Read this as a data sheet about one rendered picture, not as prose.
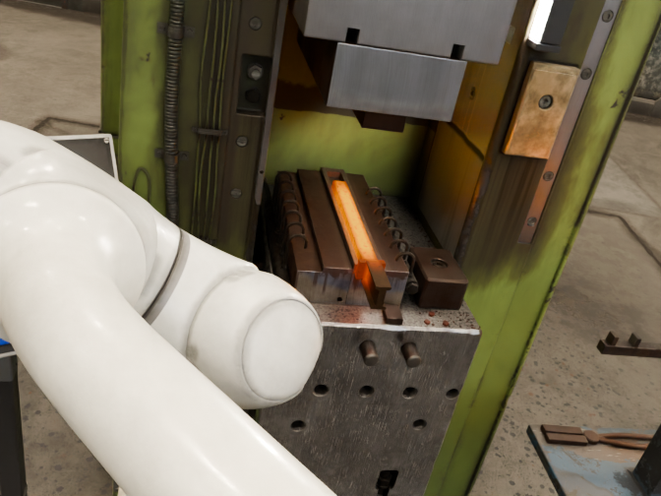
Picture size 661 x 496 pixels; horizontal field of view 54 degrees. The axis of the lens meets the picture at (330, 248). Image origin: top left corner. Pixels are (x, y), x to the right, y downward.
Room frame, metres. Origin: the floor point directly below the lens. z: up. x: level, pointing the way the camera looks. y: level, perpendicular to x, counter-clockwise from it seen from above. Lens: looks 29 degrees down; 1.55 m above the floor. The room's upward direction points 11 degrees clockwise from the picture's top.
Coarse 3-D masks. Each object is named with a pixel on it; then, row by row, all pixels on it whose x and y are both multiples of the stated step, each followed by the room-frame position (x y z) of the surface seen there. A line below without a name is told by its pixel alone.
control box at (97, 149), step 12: (60, 144) 0.79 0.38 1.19; (72, 144) 0.80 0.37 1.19; (84, 144) 0.81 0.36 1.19; (96, 144) 0.82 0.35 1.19; (108, 144) 0.83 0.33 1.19; (84, 156) 0.80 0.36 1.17; (96, 156) 0.81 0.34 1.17; (108, 156) 0.82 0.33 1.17; (108, 168) 0.81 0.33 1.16; (0, 348) 0.62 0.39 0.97; (12, 348) 0.63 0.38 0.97
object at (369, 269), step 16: (336, 192) 1.24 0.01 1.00; (352, 208) 1.17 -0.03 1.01; (352, 224) 1.09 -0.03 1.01; (352, 240) 1.05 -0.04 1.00; (368, 240) 1.04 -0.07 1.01; (368, 256) 0.99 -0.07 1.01; (368, 272) 0.95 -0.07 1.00; (384, 272) 0.92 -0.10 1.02; (368, 288) 0.92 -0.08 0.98; (384, 288) 0.88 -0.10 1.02; (384, 304) 0.89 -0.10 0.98
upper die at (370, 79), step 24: (312, 48) 1.14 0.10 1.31; (336, 48) 0.94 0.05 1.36; (360, 48) 0.95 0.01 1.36; (384, 48) 0.96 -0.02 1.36; (312, 72) 1.10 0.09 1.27; (336, 72) 0.94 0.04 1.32; (360, 72) 0.95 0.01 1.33; (384, 72) 0.96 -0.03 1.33; (408, 72) 0.97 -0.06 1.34; (432, 72) 0.98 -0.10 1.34; (456, 72) 0.98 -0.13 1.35; (336, 96) 0.94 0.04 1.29; (360, 96) 0.95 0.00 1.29; (384, 96) 0.96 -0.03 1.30; (408, 96) 0.97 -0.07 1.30; (432, 96) 0.98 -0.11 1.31; (456, 96) 0.99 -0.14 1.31
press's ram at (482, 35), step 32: (288, 0) 1.14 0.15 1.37; (320, 0) 0.93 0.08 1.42; (352, 0) 0.94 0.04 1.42; (384, 0) 0.95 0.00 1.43; (416, 0) 0.96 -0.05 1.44; (448, 0) 0.97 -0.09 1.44; (480, 0) 0.99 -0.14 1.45; (512, 0) 1.00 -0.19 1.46; (320, 32) 0.93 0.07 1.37; (352, 32) 0.99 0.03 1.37; (384, 32) 0.95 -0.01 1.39; (416, 32) 0.97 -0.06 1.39; (448, 32) 0.98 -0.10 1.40; (480, 32) 0.99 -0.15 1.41
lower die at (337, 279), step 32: (320, 192) 1.25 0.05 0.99; (352, 192) 1.26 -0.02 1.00; (320, 224) 1.10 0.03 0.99; (384, 224) 1.16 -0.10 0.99; (288, 256) 1.04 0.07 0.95; (320, 256) 0.99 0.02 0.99; (352, 256) 0.99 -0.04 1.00; (384, 256) 1.03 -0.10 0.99; (320, 288) 0.95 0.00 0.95; (352, 288) 0.96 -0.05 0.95
